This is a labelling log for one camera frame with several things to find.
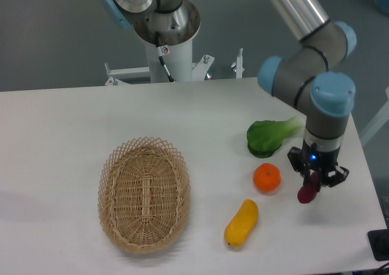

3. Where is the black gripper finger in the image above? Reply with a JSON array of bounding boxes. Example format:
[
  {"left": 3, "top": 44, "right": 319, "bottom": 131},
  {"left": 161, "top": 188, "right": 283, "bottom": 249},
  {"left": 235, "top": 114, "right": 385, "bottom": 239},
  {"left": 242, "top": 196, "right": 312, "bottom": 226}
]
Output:
[
  {"left": 317, "top": 165, "right": 349, "bottom": 192},
  {"left": 287, "top": 147, "right": 310, "bottom": 186}
]

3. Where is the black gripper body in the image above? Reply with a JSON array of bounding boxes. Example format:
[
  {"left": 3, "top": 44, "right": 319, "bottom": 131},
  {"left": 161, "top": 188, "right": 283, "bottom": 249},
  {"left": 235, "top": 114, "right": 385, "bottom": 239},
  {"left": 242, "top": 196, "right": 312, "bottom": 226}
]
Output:
[{"left": 300, "top": 128, "right": 343, "bottom": 173}]

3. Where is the purple sweet potato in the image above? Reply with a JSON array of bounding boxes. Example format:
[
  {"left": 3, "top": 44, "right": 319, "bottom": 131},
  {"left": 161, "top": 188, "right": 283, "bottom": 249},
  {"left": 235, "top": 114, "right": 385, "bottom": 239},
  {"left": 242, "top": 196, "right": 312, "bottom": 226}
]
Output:
[{"left": 297, "top": 172, "right": 320, "bottom": 204}]

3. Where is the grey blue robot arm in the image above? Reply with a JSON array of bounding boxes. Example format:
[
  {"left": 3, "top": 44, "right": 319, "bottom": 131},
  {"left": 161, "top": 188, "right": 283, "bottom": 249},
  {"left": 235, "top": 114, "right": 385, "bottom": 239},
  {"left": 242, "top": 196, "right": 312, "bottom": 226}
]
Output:
[{"left": 102, "top": 0, "right": 356, "bottom": 192}]

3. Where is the green bok choy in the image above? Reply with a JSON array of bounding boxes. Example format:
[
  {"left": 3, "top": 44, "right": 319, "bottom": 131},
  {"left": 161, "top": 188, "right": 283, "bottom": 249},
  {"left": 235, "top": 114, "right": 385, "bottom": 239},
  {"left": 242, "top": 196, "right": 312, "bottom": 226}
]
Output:
[{"left": 246, "top": 117, "right": 303, "bottom": 158}]

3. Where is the orange tangerine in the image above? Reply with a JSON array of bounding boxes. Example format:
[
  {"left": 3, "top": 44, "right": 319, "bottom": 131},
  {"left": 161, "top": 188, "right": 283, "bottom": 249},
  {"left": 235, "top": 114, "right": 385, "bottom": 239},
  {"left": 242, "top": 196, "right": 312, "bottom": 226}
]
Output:
[{"left": 253, "top": 163, "right": 281, "bottom": 192}]

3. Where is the black device at edge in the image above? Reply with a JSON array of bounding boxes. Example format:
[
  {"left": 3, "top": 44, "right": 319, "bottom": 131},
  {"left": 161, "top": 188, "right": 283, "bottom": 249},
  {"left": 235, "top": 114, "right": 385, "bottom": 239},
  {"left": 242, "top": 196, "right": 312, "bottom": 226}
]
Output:
[{"left": 367, "top": 229, "right": 388, "bottom": 262}]

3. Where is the yellow mango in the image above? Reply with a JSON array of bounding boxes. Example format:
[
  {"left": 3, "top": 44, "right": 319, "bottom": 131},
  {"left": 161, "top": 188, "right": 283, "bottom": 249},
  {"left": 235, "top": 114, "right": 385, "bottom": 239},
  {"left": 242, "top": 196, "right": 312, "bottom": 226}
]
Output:
[{"left": 224, "top": 199, "right": 259, "bottom": 248}]

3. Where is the woven wicker basket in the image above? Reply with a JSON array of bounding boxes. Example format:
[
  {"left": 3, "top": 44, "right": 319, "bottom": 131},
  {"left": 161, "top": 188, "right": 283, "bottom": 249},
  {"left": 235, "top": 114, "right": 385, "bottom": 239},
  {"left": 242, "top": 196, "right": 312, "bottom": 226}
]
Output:
[{"left": 98, "top": 137, "right": 190, "bottom": 255}]

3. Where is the white post at right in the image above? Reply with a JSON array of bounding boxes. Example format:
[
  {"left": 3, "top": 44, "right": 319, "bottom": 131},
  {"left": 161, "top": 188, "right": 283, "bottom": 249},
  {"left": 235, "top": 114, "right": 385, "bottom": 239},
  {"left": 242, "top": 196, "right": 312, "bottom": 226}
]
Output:
[{"left": 360, "top": 88, "right": 388, "bottom": 147}]

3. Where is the white metal base frame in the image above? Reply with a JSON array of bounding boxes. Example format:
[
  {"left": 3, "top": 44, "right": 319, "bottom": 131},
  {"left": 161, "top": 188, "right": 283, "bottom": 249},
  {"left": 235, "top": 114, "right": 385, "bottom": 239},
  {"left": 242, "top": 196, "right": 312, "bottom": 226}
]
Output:
[{"left": 105, "top": 48, "right": 245, "bottom": 86}]

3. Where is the black cable on pedestal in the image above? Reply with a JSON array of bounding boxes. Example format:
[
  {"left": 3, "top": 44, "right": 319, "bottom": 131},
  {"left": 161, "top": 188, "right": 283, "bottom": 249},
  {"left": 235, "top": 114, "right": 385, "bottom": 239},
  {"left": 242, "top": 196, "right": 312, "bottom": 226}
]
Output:
[{"left": 155, "top": 31, "right": 176, "bottom": 83}]

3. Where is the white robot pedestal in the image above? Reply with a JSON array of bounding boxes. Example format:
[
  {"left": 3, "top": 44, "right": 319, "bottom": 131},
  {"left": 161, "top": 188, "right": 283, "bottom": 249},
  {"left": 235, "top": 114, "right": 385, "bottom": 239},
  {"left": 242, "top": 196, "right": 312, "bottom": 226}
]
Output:
[{"left": 134, "top": 0, "right": 201, "bottom": 83}]

